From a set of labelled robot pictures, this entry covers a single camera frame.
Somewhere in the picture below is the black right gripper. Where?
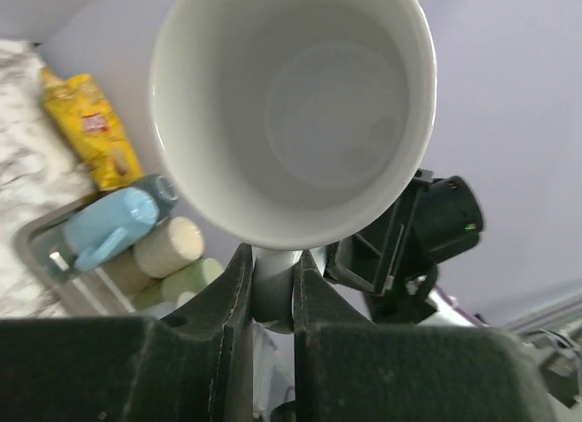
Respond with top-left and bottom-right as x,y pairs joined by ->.
325,169 -> 485,322

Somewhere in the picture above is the cream mug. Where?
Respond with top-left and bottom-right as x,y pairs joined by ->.
132,216 -> 205,278

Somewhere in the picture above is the light green mug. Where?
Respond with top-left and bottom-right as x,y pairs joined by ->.
131,258 -> 224,310

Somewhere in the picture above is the yellow Lays chips bag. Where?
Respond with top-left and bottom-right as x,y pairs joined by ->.
40,66 -> 144,191

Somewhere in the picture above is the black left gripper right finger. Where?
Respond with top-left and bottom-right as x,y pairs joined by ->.
294,253 -> 555,421

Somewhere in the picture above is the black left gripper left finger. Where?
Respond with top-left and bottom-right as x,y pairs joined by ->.
1,245 -> 253,421

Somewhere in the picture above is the silver metal tray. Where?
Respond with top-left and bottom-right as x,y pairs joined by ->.
13,197 -> 137,317

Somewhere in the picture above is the dark grey mug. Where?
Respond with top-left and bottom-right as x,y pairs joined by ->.
128,174 -> 179,223

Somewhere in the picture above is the grey blue mug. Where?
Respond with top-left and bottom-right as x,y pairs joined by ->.
149,0 -> 437,334

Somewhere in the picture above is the light blue white mug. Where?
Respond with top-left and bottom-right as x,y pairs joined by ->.
62,187 -> 159,271

